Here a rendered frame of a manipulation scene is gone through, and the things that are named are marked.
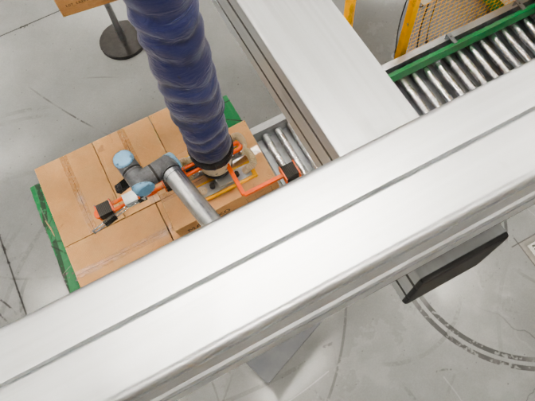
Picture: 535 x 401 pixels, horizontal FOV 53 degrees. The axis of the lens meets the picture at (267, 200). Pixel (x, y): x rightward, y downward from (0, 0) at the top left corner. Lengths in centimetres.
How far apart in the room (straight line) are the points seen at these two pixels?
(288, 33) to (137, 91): 386
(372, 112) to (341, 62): 7
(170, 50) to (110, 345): 156
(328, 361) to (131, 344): 324
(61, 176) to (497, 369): 299
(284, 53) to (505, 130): 29
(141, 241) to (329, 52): 275
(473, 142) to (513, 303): 349
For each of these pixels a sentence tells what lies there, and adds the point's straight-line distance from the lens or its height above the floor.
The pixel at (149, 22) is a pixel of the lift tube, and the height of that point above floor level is 226.
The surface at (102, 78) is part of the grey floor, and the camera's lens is 464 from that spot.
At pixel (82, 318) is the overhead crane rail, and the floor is 321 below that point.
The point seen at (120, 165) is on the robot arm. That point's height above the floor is 151.
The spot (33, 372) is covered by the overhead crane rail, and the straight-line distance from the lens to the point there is 38.
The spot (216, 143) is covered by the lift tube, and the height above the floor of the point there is 144.
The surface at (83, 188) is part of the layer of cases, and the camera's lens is 355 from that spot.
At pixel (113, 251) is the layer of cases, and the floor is 54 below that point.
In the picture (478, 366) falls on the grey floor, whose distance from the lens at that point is 374.
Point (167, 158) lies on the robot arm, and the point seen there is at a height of 149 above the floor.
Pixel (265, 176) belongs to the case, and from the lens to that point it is 282.
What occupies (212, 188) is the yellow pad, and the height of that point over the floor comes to 103.
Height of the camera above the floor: 355
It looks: 67 degrees down
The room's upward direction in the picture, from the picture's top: 8 degrees counter-clockwise
